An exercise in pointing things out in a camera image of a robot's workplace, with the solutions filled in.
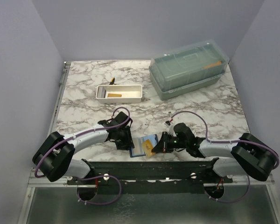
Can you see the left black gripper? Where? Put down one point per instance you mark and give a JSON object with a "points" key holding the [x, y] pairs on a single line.
{"points": [[128, 141]]}

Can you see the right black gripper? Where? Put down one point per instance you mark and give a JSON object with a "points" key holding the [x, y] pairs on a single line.
{"points": [[163, 145]]}

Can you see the gold VIP card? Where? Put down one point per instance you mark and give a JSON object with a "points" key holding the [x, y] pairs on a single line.
{"points": [[147, 148]]}

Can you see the blue card holder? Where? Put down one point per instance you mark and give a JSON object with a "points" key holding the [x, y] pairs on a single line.
{"points": [[153, 138]]}

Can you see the white rectangular tray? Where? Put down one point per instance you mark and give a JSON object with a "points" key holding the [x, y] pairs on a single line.
{"points": [[119, 93]]}

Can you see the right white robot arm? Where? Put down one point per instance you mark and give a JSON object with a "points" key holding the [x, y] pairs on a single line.
{"points": [[246, 156]]}

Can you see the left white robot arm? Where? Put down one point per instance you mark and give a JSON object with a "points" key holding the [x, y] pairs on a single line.
{"points": [[54, 158]]}

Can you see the gold card lying in tray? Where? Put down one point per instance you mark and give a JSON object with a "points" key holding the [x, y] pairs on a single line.
{"points": [[114, 95]]}

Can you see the stack of cards in tray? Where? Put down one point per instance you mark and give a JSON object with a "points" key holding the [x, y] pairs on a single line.
{"points": [[101, 92]]}

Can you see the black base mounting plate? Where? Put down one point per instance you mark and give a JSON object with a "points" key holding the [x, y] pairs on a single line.
{"points": [[157, 177]]}

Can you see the green bin with clear lid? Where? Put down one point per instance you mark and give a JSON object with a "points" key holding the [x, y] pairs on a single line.
{"points": [[187, 69]]}

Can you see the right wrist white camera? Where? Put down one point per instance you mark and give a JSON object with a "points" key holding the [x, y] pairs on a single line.
{"points": [[170, 126]]}

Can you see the yellow black handled screwdriver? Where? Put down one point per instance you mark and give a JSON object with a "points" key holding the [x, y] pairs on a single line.
{"points": [[112, 82]]}

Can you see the right aluminium rail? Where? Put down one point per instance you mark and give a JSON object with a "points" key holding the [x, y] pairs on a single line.
{"points": [[243, 180]]}

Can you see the aluminium rail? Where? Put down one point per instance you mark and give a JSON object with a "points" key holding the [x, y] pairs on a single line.
{"points": [[243, 180], [43, 182]]}

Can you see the left aluminium rail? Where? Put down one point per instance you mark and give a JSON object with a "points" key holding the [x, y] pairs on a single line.
{"points": [[43, 182]]}

